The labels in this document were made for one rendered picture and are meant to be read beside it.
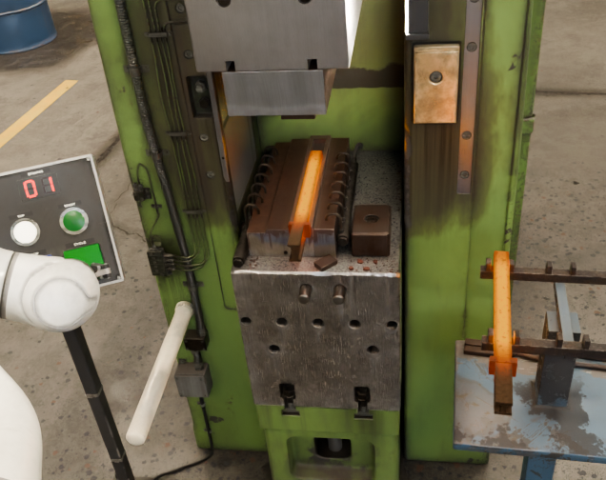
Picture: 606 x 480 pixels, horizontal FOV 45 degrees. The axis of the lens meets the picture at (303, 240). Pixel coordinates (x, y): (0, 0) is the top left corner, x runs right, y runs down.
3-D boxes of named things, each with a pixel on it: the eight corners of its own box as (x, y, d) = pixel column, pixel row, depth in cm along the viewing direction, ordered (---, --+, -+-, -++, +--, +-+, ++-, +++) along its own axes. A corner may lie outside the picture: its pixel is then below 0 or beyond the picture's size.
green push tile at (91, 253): (107, 277, 155) (98, 243, 154) (71, 286, 153) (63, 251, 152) (107, 276, 157) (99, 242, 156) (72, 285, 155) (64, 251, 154)
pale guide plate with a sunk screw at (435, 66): (455, 123, 154) (459, 47, 144) (413, 124, 156) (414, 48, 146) (455, 118, 156) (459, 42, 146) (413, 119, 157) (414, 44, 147)
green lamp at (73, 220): (84, 233, 153) (78, 216, 150) (63, 233, 154) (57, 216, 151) (90, 225, 155) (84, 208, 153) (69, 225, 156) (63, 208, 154)
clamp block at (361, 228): (390, 257, 163) (389, 233, 159) (352, 256, 164) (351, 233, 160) (391, 227, 172) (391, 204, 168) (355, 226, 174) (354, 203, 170)
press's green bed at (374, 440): (399, 517, 212) (398, 410, 184) (273, 509, 217) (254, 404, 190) (403, 376, 256) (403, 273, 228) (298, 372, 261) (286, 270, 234)
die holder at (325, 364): (400, 411, 184) (399, 274, 158) (253, 405, 190) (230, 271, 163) (404, 272, 228) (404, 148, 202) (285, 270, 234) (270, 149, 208)
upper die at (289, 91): (326, 114, 144) (323, 70, 138) (228, 116, 147) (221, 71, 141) (344, 36, 177) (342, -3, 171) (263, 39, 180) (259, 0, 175)
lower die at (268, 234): (335, 256, 165) (333, 226, 160) (250, 255, 168) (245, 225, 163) (350, 162, 198) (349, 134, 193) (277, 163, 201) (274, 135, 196)
